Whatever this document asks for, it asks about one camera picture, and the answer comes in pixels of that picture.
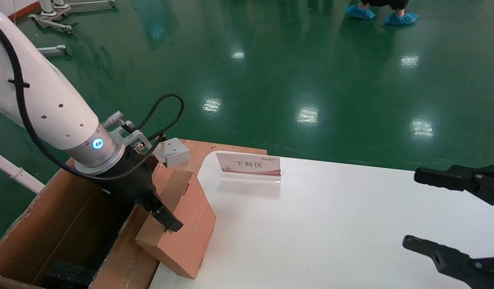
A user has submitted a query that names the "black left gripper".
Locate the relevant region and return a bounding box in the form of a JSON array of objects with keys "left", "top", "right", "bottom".
[{"left": 95, "top": 147, "right": 184, "bottom": 233}]

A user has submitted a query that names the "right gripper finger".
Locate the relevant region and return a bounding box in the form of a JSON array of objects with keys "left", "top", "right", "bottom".
[
  {"left": 414, "top": 164, "right": 494, "bottom": 212},
  {"left": 403, "top": 235, "right": 494, "bottom": 289}
]

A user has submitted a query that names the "small cardboard box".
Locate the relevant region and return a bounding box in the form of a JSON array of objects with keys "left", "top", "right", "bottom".
[{"left": 135, "top": 169, "right": 217, "bottom": 279}]

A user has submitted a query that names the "large cardboard box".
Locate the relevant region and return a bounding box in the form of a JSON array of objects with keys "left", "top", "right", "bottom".
[{"left": 0, "top": 157, "right": 169, "bottom": 289}]

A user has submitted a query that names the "acrylic sign with red print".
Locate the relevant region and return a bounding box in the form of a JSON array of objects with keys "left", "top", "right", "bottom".
[{"left": 215, "top": 151, "right": 282, "bottom": 184}]

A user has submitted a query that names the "black foam pad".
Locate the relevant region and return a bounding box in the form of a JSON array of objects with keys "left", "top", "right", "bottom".
[{"left": 46, "top": 259, "right": 97, "bottom": 287}]

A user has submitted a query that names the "person in black trousers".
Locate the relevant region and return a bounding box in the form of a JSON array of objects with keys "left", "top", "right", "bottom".
[{"left": 359, "top": 0, "right": 410, "bottom": 10}]

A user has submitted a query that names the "grey robot stand base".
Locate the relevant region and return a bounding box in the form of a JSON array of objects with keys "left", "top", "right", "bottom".
[
  {"left": 28, "top": 0, "right": 116, "bottom": 35},
  {"left": 37, "top": 45, "right": 67, "bottom": 57}
]

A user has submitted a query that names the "white humanoid robot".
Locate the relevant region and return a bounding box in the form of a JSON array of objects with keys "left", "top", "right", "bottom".
[{"left": 40, "top": 0, "right": 69, "bottom": 16}]

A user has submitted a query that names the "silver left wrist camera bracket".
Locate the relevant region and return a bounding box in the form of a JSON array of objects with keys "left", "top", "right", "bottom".
[{"left": 110, "top": 120, "right": 190, "bottom": 168}]

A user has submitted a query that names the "long black cable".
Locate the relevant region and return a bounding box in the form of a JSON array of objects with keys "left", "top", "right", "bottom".
[{"left": 0, "top": 18, "right": 165, "bottom": 182}]

